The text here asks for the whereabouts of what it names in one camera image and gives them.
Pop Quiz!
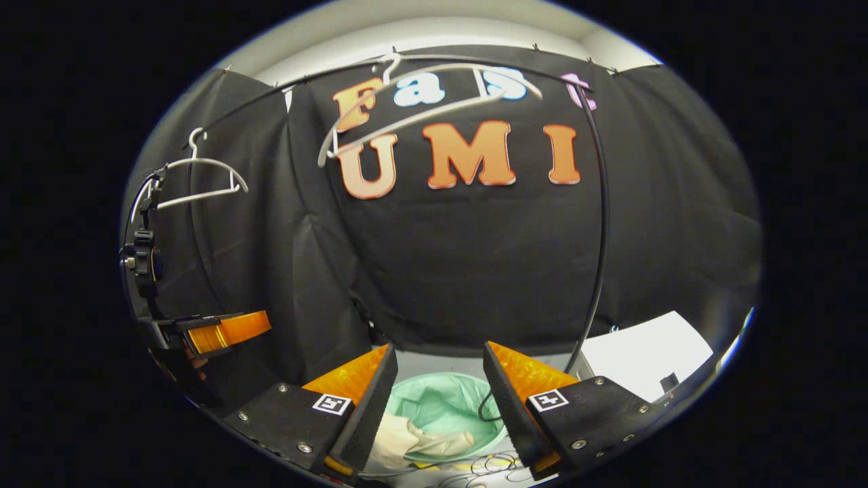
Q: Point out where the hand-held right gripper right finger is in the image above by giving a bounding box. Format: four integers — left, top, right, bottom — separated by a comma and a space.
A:
483, 341, 663, 479

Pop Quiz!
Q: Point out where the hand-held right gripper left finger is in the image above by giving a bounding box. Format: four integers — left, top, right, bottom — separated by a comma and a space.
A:
222, 343, 399, 481

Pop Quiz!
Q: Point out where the cream button shirt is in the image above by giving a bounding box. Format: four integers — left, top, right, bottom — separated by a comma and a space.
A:
370, 412, 475, 470

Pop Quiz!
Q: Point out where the green laundry hamper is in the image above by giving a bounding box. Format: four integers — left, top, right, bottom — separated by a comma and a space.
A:
385, 371, 511, 463

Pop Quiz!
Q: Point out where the white empty hanger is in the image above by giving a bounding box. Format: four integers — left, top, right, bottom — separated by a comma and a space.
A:
156, 127, 250, 211

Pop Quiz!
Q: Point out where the white hanger with shirt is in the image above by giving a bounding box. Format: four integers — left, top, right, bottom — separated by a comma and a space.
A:
317, 53, 543, 168

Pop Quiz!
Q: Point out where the white board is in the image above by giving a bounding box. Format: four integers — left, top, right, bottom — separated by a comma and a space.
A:
582, 310, 714, 403

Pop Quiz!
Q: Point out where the black backdrop cloth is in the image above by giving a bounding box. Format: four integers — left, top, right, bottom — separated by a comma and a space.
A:
122, 44, 764, 407

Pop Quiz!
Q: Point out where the black cable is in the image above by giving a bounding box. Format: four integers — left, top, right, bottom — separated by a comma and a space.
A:
434, 453, 526, 488

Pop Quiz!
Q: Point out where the black clothes rail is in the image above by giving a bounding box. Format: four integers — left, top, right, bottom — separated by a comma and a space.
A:
183, 51, 611, 375

